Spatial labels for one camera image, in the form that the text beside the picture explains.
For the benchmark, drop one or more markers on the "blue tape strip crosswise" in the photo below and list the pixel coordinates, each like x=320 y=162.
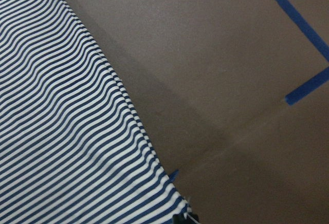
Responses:
x=307 y=87

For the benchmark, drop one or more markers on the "blue tape strip centre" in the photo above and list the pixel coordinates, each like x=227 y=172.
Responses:
x=174 y=175

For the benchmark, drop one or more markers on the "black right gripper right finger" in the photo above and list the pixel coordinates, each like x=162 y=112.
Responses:
x=193 y=218

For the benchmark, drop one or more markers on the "navy white striped polo shirt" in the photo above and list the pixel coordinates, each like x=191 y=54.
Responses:
x=73 y=149

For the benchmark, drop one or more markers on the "blue tape strip lengthwise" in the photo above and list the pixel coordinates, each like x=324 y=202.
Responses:
x=304 y=27

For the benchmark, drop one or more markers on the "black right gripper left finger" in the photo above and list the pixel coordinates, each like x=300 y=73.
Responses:
x=178 y=219

